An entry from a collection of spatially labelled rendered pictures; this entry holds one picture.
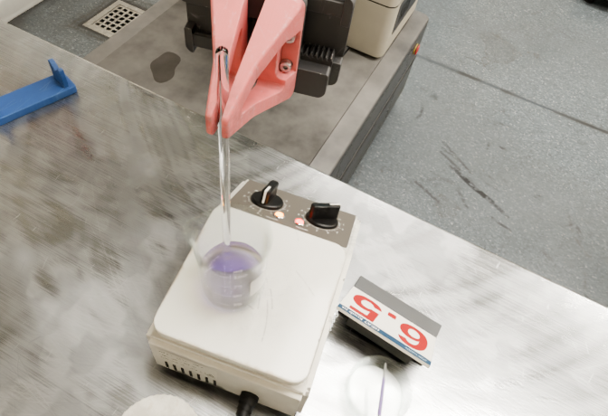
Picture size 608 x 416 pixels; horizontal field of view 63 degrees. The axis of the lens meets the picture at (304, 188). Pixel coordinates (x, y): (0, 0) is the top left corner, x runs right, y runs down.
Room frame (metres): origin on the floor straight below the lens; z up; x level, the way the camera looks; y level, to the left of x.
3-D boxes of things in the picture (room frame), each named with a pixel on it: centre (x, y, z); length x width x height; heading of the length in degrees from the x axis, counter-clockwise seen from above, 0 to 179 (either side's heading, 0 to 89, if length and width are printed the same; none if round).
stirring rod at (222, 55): (0.18, 0.05, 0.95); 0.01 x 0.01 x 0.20
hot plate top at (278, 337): (0.16, 0.02, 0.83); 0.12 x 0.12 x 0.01; 80
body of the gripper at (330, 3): (0.28, 0.04, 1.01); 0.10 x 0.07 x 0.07; 86
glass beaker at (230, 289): (0.16, 0.04, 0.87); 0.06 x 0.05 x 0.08; 90
